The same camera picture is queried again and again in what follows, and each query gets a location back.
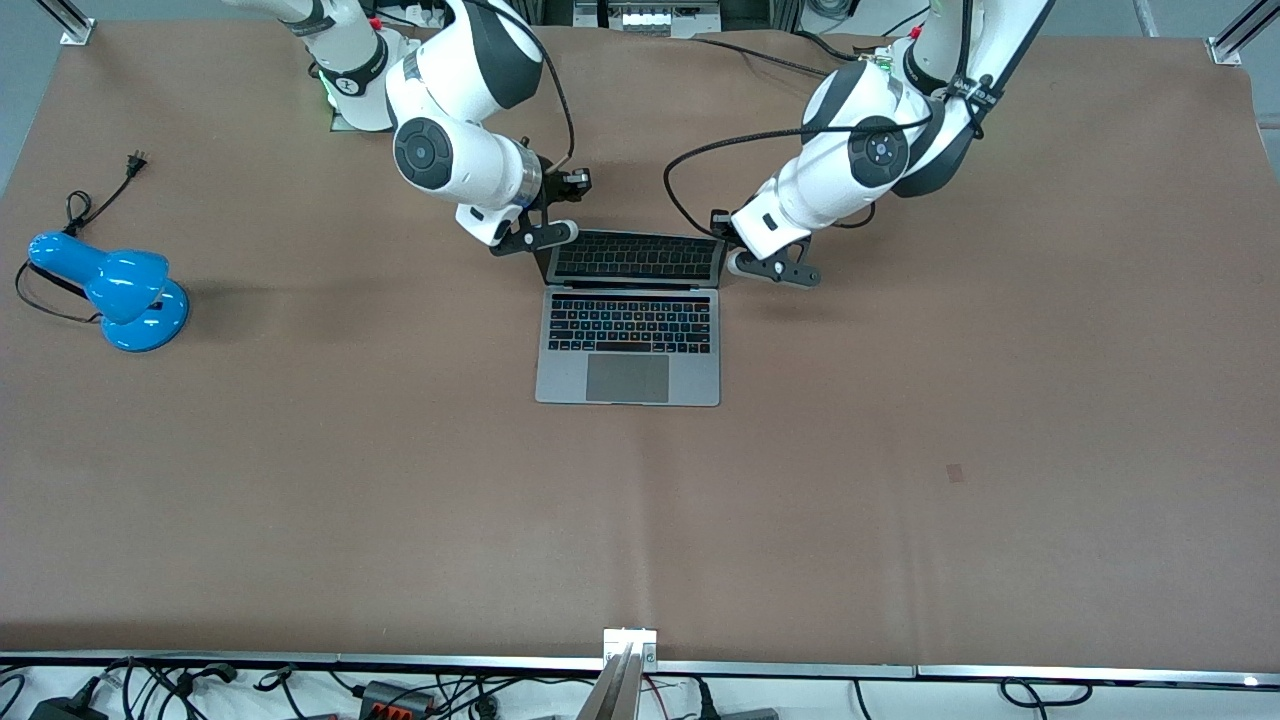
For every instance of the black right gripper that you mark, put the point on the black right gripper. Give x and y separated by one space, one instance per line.
553 184

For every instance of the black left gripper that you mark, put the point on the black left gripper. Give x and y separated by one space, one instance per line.
721 223

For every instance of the grey laptop with black screen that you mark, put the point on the grey laptop with black screen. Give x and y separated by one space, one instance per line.
628 375

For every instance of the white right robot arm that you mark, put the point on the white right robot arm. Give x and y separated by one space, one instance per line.
440 150

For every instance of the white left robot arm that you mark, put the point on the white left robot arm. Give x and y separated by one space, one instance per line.
880 150

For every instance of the blue desk lamp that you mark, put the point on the blue desk lamp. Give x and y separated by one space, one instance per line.
130 295

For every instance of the black plug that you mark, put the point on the black plug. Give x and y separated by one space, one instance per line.
703 700

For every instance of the aluminium corner profile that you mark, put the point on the aluminium corner profile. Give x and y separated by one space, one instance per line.
1240 35
72 25

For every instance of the black and orange box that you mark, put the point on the black and orange box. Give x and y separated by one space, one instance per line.
398 697

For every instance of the black power adapter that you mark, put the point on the black power adapter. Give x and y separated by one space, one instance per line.
65 710

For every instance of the white device with black frame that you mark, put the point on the white device with black frame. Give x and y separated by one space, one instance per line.
650 18

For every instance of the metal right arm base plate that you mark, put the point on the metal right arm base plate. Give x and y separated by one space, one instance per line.
345 124

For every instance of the aluminium camera mount profile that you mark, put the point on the aluminium camera mount profile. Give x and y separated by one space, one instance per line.
622 675

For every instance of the aluminium table edge rail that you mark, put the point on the aluminium table edge rail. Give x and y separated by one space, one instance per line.
300 660

